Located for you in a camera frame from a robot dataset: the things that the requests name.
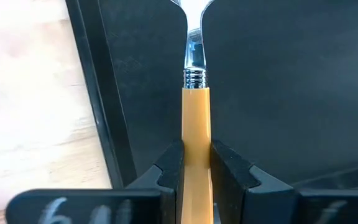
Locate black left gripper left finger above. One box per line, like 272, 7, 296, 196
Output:
4, 139, 185, 224

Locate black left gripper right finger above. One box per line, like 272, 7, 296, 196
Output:
210, 139, 358, 224

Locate spoon with orange handle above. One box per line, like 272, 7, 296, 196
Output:
178, 0, 214, 224

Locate black rectangular serving tray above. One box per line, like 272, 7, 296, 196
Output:
64, 0, 358, 191

